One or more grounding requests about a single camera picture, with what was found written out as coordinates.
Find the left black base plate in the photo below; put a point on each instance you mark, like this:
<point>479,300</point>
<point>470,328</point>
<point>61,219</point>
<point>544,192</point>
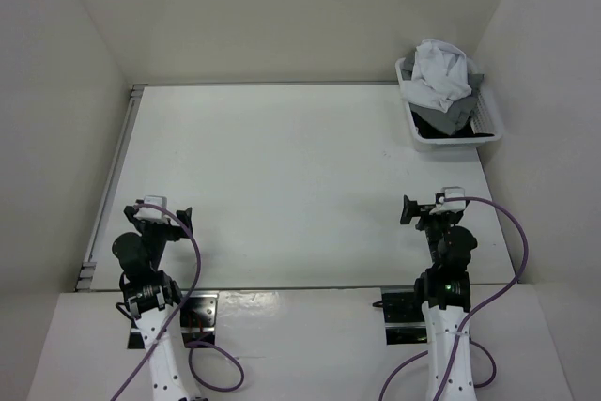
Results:
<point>197,319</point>

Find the black skirt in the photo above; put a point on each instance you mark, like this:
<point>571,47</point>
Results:
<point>427,131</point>

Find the grey skirt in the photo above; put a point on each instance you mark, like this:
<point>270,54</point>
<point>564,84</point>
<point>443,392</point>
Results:
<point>459,113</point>

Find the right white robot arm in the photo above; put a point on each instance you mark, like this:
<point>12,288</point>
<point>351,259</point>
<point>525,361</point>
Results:
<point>443,293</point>

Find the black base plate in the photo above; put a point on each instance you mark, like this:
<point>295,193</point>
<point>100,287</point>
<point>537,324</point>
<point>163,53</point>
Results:
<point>403,318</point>
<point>197,319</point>

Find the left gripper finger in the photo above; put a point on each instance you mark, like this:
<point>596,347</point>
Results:
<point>131,212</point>
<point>185,217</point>

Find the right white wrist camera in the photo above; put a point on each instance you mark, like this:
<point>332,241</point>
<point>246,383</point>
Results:
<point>450,200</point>

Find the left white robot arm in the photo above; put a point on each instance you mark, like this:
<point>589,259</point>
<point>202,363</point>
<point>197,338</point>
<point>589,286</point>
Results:
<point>152,298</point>

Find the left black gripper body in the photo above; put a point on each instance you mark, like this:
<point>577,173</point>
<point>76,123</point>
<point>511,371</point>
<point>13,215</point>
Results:
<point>156,237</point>

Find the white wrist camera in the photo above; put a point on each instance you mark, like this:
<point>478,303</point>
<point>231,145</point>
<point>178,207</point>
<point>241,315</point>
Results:
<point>151,209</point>
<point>450,200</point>

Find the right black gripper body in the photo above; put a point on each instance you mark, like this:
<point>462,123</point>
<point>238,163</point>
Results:
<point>434,224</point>

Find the aluminium table edge rail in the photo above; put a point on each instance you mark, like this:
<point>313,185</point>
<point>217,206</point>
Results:
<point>87,269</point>

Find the white plastic basket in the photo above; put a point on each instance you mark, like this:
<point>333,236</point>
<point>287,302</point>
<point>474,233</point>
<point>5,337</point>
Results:
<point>485,121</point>

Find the white skirt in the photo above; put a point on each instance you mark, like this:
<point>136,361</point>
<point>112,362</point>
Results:
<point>439,76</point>

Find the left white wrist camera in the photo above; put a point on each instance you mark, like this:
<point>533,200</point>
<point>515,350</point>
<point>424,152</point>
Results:
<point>151,209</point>

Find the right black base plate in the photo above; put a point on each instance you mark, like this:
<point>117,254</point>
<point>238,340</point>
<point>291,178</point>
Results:
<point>403,318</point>

